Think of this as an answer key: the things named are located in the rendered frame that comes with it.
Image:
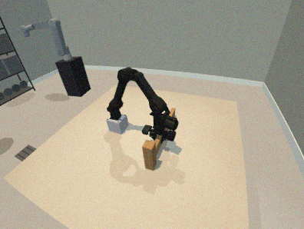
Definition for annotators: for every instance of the brown wooden post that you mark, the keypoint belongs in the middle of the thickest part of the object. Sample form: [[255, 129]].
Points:
[[149, 152]]

